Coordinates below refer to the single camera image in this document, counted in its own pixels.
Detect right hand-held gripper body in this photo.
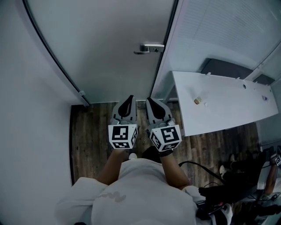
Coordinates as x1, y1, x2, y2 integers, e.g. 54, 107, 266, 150
148, 118, 182, 152

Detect long white desk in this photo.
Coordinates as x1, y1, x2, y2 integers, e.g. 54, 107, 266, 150
172, 70, 279, 137

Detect glass partition with white blinds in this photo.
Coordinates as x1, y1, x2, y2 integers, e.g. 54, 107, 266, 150
245, 43, 281, 88
153, 0, 281, 102

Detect person's right forearm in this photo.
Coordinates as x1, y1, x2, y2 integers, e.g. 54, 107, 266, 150
160, 155, 191, 191

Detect thick black cable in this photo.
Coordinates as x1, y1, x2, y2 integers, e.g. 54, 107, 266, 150
179, 161, 227, 184

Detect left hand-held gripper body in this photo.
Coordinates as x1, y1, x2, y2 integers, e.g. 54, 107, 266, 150
108, 114, 139, 152

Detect silver door lever handle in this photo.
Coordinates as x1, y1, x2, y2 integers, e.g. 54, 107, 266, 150
133, 43, 165, 55

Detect person's white shirt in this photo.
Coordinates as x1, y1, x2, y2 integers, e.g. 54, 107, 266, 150
54, 158, 206, 225

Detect person's left forearm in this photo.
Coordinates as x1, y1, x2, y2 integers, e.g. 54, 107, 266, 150
96, 149, 132, 189

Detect person's black trousers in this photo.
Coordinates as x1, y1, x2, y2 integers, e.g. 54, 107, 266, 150
141, 146, 162, 163

